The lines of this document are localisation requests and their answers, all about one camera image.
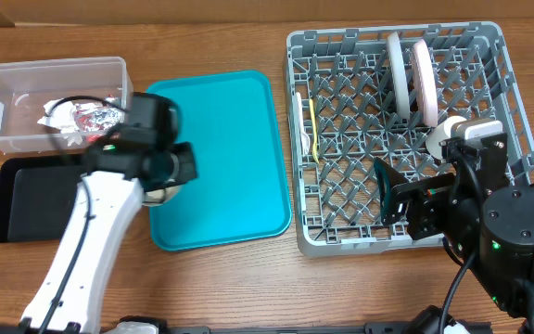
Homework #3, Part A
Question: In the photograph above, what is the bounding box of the grey bowl with grains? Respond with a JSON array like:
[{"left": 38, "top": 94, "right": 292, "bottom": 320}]
[{"left": 143, "top": 186, "right": 182, "bottom": 207}]

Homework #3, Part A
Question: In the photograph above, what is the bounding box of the white paper cup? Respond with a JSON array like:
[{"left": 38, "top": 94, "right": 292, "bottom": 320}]
[{"left": 426, "top": 116, "right": 466, "bottom": 161}]

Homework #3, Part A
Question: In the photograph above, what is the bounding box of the red snack wrapper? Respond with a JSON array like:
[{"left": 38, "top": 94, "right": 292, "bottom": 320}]
[{"left": 85, "top": 134, "right": 102, "bottom": 144}]

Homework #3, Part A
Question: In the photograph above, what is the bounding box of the silver foil wrapper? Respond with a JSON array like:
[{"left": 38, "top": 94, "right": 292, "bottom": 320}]
[{"left": 73, "top": 96, "right": 123, "bottom": 132}]

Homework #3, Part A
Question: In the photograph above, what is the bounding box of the white napkin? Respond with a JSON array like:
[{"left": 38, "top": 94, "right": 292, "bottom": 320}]
[{"left": 37, "top": 99, "right": 83, "bottom": 147}]

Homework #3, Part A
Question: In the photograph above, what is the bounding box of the pink round plate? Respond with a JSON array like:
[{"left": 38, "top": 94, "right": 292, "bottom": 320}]
[{"left": 410, "top": 39, "right": 439, "bottom": 127}]

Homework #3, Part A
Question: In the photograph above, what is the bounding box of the grey round plate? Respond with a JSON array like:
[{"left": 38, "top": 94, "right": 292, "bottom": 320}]
[{"left": 387, "top": 32, "right": 411, "bottom": 120}]

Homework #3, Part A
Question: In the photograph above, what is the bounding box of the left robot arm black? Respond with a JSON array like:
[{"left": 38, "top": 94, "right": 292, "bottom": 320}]
[{"left": 0, "top": 92, "right": 197, "bottom": 333}]

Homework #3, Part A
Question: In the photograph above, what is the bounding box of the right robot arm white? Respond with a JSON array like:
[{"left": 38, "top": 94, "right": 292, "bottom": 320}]
[{"left": 374, "top": 133, "right": 534, "bottom": 333}]

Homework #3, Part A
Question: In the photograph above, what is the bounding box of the grey dishwasher rack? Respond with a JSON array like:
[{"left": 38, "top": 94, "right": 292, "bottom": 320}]
[{"left": 286, "top": 21, "right": 534, "bottom": 257}]

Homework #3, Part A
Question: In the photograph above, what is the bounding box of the teal serving tray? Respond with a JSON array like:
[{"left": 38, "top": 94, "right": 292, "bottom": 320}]
[{"left": 147, "top": 71, "right": 292, "bottom": 251}]

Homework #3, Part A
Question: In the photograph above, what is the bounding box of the white plastic fork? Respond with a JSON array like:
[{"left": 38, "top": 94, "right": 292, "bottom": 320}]
[{"left": 294, "top": 92, "right": 311, "bottom": 155}]

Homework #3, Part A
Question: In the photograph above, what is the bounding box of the yellow plastic utensil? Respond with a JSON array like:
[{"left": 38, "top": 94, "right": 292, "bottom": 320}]
[{"left": 309, "top": 98, "right": 319, "bottom": 165}]

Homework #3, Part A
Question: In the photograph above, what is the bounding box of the clear plastic bin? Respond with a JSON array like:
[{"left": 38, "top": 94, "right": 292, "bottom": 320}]
[{"left": 0, "top": 57, "right": 133, "bottom": 154}]

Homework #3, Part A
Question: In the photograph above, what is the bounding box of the black plastic tray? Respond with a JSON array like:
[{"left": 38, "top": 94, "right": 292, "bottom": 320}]
[{"left": 0, "top": 154, "right": 84, "bottom": 243}]

